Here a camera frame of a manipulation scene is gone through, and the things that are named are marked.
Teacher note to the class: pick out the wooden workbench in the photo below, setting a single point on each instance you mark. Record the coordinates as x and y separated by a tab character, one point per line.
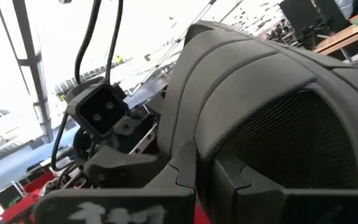
346	34

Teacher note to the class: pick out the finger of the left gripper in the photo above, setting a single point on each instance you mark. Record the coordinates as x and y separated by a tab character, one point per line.
120	165

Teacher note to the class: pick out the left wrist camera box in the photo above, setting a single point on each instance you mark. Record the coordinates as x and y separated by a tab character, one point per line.
99	109

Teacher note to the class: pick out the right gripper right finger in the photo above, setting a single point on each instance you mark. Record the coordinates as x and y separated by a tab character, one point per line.
259	205

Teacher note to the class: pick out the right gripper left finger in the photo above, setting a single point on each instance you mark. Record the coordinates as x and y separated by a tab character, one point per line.
154	205

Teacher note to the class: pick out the black aluminium rig frame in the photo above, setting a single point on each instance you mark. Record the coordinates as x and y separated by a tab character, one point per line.
30	62

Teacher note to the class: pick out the black rubber slide sandal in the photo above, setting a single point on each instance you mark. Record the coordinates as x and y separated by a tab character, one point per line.
259	93

